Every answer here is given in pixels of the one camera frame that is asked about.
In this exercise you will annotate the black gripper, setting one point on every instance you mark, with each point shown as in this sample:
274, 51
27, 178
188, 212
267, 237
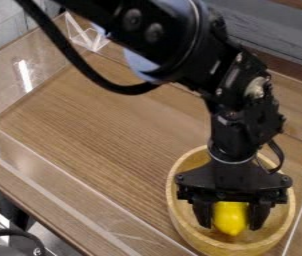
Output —
234, 180

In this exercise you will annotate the yellow lemon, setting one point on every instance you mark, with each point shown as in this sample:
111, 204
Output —
230, 217

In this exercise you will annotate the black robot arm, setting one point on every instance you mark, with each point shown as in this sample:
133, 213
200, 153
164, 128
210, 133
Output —
176, 43

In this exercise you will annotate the brown wooden bowl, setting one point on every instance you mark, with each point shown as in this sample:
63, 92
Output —
207, 240

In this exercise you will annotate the clear acrylic tray wall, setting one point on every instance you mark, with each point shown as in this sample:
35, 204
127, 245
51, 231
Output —
85, 154

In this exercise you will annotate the black metal bracket with screw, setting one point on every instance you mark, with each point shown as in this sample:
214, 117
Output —
37, 249

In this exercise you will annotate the clear acrylic corner bracket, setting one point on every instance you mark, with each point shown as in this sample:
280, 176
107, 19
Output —
88, 38

